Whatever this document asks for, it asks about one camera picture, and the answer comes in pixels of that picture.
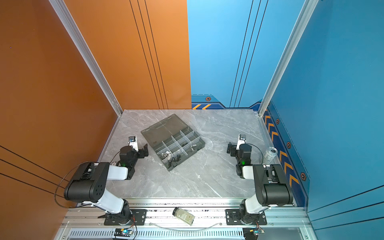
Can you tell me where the silver drink can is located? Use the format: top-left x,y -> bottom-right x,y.
262,147 -> 278,165

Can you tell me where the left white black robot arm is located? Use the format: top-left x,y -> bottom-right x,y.
64,145 -> 149,226

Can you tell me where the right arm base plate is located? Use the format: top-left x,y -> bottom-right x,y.
225,209 -> 268,226

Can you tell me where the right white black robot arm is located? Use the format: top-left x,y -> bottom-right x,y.
227,143 -> 294,225

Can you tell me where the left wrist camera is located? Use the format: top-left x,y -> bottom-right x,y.
129,136 -> 139,152

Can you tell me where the right circuit board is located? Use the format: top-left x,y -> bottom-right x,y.
243,228 -> 265,240

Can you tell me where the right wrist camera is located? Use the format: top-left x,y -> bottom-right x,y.
236,134 -> 246,150

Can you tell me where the aluminium front rail frame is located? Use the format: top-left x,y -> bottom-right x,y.
56,198 -> 316,240

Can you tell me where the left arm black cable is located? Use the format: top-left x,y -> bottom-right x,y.
53,149 -> 124,210

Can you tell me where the left green circuit board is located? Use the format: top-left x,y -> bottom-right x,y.
114,229 -> 135,240

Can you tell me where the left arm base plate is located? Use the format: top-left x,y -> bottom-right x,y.
99,209 -> 147,227

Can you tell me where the grey plastic organizer box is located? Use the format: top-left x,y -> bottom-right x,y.
141,114 -> 206,172

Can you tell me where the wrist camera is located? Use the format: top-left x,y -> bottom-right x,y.
129,136 -> 139,152
236,134 -> 246,150

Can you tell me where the small glass jar on rail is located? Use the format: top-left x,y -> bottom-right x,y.
173,207 -> 195,226

